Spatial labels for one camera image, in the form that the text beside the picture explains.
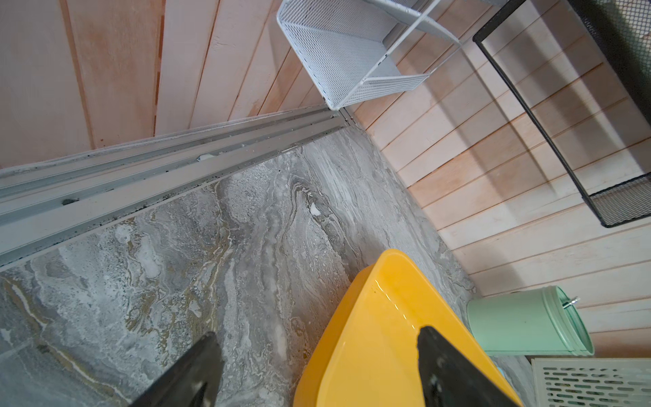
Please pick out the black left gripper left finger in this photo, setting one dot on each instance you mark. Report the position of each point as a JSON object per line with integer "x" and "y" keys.
{"x": 194, "y": 380}

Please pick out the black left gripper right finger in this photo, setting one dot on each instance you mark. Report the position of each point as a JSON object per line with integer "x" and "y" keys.
{"x": 449, "y": 379}

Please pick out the yellow plastic storage tray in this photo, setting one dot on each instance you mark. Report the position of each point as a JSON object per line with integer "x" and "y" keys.
{"x": 368, "y": 354}

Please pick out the green cylindrical pen cup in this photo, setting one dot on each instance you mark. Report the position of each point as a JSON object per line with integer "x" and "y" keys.
{"x": 529, "y": 323}

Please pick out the silver pen in cup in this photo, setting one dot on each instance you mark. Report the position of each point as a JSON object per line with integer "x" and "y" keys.
{"x": 570, "y": 303}

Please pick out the white file organizer rack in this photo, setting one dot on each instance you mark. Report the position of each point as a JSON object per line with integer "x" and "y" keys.
{"x": 592, "y": 381}

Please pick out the aluminium frame rail left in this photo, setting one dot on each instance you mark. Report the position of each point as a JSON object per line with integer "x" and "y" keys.
{"x": 46, "y": 204}

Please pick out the white wire mesh shelf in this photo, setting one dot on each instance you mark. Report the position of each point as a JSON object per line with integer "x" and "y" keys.
{"x": 346, "y": 46}

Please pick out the black wire mesh basket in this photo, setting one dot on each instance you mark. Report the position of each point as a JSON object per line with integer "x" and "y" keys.
{"x": 564, "y": 132}

